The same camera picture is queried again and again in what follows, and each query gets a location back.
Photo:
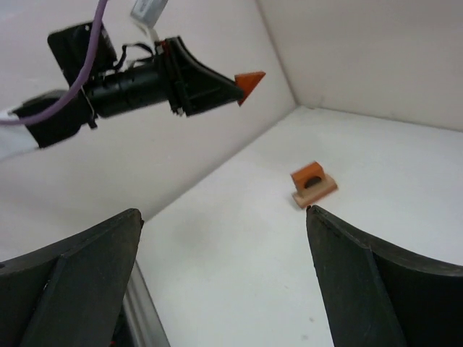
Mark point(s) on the reddish short wood block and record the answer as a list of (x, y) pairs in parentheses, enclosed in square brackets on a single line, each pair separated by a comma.
[(248, 82)]

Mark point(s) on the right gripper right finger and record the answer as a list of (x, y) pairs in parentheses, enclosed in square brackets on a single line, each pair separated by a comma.
[(378, 294)]

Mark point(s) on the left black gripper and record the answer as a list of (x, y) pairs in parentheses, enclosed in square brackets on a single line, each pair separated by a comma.
[(155, 79)]

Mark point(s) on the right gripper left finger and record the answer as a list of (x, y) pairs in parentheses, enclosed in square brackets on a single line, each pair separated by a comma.
[(70, 293)]

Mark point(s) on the light long wood block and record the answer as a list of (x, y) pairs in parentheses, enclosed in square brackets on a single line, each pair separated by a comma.
[(313, 194)]

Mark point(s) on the reddish arch wood block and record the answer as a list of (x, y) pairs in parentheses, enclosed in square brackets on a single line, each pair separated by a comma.
[(302, 175)]

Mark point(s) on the dark brown wood block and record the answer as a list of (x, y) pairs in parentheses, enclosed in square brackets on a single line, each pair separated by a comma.
[(312, 181)]

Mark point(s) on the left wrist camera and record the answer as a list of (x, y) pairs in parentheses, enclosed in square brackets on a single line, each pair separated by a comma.
[(147, 12)]

